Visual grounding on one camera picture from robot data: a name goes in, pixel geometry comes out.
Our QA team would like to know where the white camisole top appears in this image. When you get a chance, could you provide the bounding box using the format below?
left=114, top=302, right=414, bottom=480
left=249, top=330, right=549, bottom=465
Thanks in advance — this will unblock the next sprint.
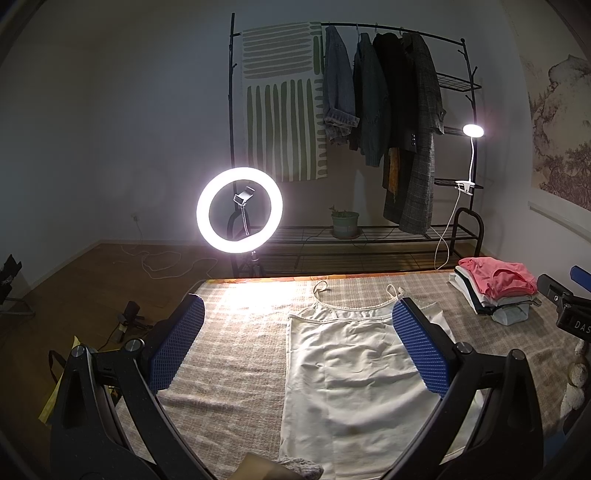
left=280, top=285, right=440, bottom=479

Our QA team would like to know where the stack of folded clothes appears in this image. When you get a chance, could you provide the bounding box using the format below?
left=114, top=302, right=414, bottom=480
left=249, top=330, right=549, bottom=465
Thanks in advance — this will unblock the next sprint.
left=448, top=266, right=542, bottom=326

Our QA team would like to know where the black metal clothes rack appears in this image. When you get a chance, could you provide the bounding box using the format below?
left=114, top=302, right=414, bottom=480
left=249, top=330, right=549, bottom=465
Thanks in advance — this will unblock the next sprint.
left=228, top=22, right=484, bottom=271

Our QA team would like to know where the beige plaid bed blanket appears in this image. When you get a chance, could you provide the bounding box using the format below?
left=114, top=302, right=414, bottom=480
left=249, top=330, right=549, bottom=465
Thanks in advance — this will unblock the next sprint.
left=115, top=270, right=581, bottom=480

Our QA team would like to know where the pink folded garment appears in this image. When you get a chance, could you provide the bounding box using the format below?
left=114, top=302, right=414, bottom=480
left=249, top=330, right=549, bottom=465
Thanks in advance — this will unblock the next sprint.
left=458, top=257, right=538, bottom=300

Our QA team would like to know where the yellow stick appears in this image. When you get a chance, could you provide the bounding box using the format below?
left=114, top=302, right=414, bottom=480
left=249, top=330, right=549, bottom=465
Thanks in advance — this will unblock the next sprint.
left=38, top=350, right=67, bottom=428

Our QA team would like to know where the potted plant green pot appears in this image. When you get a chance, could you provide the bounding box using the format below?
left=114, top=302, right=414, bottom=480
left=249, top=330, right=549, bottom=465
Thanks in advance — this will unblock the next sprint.
left=329, top=206, right=360, bottom=239

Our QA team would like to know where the phone holder clamp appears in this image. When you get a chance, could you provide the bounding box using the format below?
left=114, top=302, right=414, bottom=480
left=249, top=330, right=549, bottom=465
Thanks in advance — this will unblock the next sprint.
left=233, top=186, right=256, bottom=208

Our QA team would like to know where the white clip desk lamp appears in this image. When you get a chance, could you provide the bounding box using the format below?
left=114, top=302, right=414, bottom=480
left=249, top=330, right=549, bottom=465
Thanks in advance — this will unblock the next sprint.
left=455, top=123, right=486, bottom=196

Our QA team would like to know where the yellow hanging garment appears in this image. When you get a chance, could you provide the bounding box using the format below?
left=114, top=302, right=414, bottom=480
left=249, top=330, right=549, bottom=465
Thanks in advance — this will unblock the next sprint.
left=388, top=148, right=400, bottom=196

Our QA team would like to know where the dark green jacket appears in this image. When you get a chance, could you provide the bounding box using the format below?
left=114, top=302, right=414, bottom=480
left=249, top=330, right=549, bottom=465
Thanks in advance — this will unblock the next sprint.
left=349, top=33, right=385, bottom=167

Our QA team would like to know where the blue denim jacket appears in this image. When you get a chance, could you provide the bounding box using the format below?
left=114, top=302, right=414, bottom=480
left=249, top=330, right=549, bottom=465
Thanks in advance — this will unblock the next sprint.
left=322, top=25, right=360, bottom=144

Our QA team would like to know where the green striped white rug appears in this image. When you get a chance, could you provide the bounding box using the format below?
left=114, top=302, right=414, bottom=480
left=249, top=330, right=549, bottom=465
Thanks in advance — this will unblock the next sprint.
left=242, top=22, right=328, bottom=182

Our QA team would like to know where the black hanging coat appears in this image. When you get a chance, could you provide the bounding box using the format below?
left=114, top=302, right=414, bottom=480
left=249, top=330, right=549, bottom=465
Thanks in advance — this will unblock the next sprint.
left=373, top=32, right=416, bottom=150

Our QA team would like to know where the white lamp cable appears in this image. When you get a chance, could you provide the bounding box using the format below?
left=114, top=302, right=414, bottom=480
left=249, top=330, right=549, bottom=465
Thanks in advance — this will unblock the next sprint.
left=434, top=191, right=463, bottom=272

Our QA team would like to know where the white ring light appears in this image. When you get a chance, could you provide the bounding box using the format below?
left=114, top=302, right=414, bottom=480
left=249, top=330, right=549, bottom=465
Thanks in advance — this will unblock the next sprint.
left=195, top=167, right=283, bottom=254

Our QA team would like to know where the landscape painting wall tapestry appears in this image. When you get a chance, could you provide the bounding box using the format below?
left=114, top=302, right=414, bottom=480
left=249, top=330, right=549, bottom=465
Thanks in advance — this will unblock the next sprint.
left=521, top=54, right=590, bottom=210

